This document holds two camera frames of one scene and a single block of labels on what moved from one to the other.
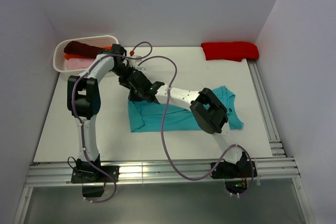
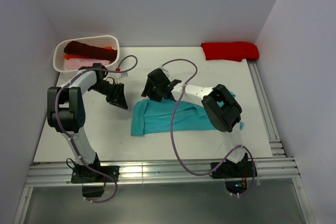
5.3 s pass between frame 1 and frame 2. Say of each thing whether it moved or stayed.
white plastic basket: stayed
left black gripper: moved
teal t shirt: stayed
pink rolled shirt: stayed
